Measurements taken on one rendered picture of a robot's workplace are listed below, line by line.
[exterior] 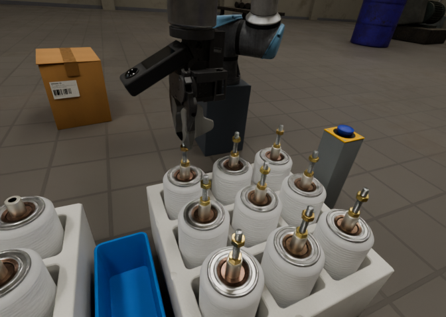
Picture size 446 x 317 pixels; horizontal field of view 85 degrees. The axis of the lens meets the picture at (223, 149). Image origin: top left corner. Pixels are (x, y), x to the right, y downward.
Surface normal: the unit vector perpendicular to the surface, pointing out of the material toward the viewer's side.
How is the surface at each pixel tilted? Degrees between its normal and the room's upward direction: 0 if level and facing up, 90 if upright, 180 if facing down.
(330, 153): 90
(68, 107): 89
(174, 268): 0
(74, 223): 0
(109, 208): 0
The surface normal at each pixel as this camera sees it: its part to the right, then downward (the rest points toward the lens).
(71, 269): 0.07, -0.84
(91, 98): 0.51, 0.50
